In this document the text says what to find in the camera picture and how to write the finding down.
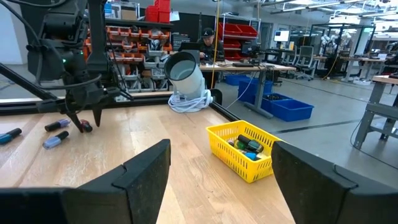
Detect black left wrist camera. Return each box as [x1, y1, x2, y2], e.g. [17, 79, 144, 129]
[42, 12, 88, 43]

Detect black robot cell frame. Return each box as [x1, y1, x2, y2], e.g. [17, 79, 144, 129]
[309, 23, 377, 78]

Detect grey metal table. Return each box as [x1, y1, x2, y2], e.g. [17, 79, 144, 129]
[353, 74, 398, 150]

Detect lilac nail polish bottle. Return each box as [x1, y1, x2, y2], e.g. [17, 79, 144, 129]
[44, 118, 72, 133]

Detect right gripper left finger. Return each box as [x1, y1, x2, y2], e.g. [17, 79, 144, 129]
[0, 138, 172, 224]

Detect blue plastic bin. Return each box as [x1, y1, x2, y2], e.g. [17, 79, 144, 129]
[261, 92, 293, 113]
[269, 98, 315, 123]
[238, 79, 274, 105]
[224, 73, 249, 86]

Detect yellow hanging cable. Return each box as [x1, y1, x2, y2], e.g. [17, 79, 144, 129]
[210, 0, 221, 90]

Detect wooden desk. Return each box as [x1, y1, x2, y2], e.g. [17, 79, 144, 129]
[198, 60, 298, 119]

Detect red bin rack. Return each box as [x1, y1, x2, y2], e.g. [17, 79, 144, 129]
[217, 14, 262, 62]

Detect red stacked boxes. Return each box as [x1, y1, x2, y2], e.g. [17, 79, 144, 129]
[144, 0, 172, 24]

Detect shelf with orange bins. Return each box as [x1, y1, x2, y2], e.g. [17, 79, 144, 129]
[82, 18, 175, 93]

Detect black laptop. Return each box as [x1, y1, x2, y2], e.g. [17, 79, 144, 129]
[177, 41, 201, 53]

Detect teal blue nail polish bottle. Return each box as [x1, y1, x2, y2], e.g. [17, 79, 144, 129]
[0, 127, 23, 146]

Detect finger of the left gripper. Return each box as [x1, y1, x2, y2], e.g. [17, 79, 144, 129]
[36, 98, 84, 134]
[91, 88, 123, 128]

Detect sky blue nail polish bottle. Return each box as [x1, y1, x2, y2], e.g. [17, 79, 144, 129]
[244, 151, 262, 162]

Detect yellow plastic basket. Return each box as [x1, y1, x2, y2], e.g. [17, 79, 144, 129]
[205, 119, 284, 184]

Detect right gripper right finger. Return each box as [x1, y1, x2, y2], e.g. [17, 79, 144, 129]
[271, 140, 398, 224]

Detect person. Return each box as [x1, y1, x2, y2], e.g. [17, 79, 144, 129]
[196, 27, 226, 63]

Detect black aluminium table frame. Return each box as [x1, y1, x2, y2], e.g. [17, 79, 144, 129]
[0, 62, 243, 123]

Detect red marker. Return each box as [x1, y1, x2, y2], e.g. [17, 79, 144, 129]
[80, 119, 94, 133]

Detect grey office chair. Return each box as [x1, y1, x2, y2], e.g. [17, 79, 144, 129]
[281, 46, 298, 66]
[295, 45, 315, 82]

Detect white coiled cable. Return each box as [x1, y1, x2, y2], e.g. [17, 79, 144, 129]
[167, 90, 215, 114]

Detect cardboard box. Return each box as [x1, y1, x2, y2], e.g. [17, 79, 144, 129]
[120, 7, 139, 22]

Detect black cable hook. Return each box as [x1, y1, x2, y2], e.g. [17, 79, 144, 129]
[210, 88, 223, 106]

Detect white computer monitor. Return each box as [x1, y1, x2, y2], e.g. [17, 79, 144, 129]
[273, 29, 290, 43]

